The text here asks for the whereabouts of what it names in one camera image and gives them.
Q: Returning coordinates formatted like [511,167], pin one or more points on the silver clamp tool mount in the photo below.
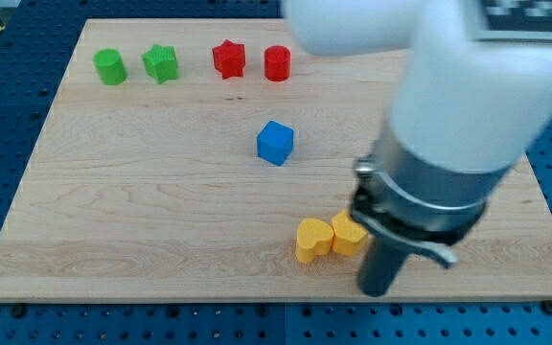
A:
[416,206]

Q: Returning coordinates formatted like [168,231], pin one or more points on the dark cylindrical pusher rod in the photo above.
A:
[380,267]

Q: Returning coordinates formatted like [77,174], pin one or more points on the yellow hexagon block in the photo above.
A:
[349,236]

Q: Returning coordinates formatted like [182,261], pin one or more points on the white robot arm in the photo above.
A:
[475,93]

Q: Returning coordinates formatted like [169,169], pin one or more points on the yellow heart block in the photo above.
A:
[314,238]

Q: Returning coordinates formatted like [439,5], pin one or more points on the blue cube block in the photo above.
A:
[275,143]

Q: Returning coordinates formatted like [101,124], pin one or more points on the red cylinder block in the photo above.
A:
[277,61]

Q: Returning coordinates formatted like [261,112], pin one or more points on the wooden board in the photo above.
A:
[154,193]

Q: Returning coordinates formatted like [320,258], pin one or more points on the red star block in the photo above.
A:
[229,59]

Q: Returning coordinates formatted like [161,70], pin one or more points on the green star block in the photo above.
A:
[161,63]

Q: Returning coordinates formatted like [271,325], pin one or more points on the green cylinder block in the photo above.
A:
[110,67]

